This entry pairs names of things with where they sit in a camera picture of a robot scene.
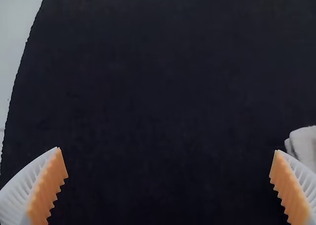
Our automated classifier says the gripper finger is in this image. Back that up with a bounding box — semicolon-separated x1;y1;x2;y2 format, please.
0;147;69;225
269;149;316;225

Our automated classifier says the pale towel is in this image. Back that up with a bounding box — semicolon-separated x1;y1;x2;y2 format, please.
284;124;316;176

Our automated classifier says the black mat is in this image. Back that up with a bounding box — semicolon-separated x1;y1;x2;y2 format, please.
0;0;316;225

